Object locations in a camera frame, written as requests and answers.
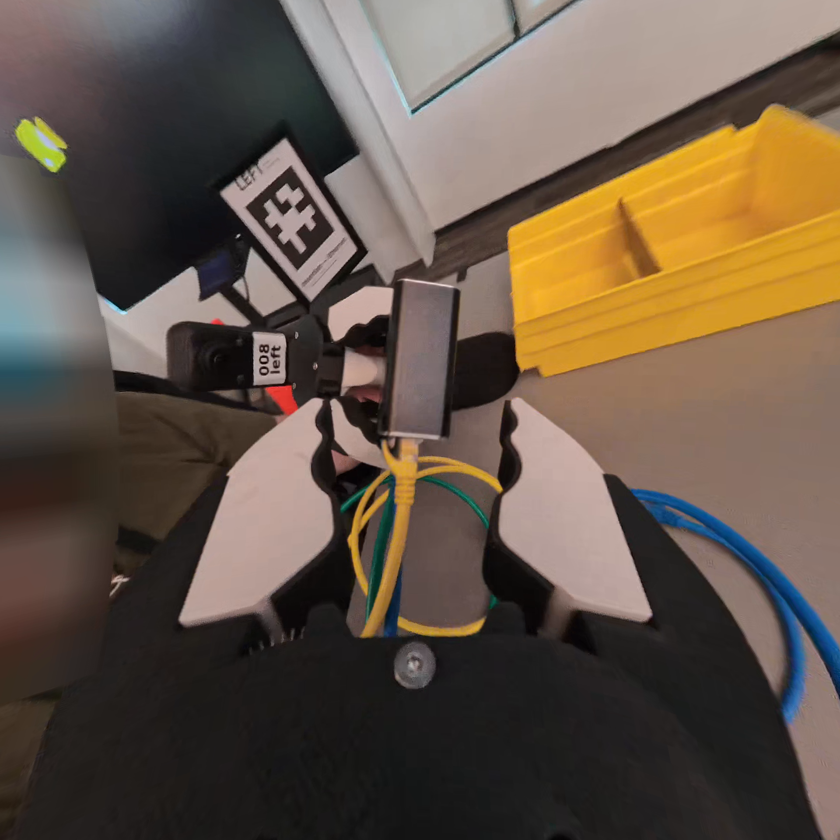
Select green ethernet cable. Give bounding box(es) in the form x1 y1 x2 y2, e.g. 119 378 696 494
341 476 497 634

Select yellow ethernet cable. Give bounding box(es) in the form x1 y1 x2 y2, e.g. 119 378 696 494
348 438 504 639

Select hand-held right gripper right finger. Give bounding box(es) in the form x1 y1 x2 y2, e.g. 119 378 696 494
484 396 654 624

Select yellow plastic bin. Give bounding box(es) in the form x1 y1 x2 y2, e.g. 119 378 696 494
507 104 840 379

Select person's olive trousers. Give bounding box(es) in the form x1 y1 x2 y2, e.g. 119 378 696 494
115 391 284 572

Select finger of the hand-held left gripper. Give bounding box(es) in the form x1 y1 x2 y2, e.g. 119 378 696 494
327 399 389 469
327 287 395 343

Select black monitor screen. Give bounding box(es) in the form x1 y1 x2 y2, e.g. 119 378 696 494
59 0 361 312

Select small blue screen device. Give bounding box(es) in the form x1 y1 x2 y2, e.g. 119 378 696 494
195 244 249 301

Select blue ethernet cable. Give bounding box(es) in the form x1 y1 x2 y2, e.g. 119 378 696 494
384 489 840 724

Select large gridded window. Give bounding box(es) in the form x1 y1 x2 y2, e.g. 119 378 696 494
354 0 581 114

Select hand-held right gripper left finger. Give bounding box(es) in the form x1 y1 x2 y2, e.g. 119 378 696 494
178 398 358 627

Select black framed marker sign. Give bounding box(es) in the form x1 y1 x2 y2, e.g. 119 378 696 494
215 122 368 305

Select black ethernet splitter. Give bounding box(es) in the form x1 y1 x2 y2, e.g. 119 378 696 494
379 279 461 441

